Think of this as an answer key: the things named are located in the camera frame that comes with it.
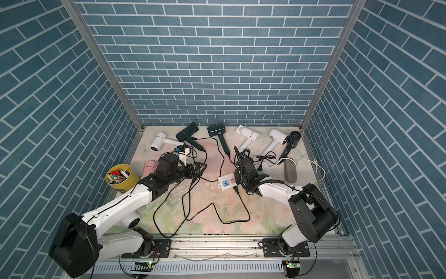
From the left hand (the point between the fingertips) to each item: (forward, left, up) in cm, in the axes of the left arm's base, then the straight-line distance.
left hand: (204, 166), depth 81 cm
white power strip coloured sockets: (-1, -11, -14) cm, 18 cm away
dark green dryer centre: (+38, -4, -14) cm, 41 cm away
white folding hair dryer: (+31, -27, -11) cm, 42 cm away
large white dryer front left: (-22, +30, -10) cm, 39 cm away
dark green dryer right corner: (+25, -51, -8) cm, 58 cm away
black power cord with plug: (-1, +9, -17) cm, 19 cm away
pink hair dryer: (+7, +32, -12) cm, 34 cm away
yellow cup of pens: (-2, +42, -9) cm, 43 cm away
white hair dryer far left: (+27, +32, -13) cm, 44 cm away
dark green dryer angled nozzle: (+31, +16, -12) cm, 37 cm away
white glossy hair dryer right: (+31, -44, -13) cm, 55 cm away
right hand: (+3, -18, -11) cm, 21 cm away
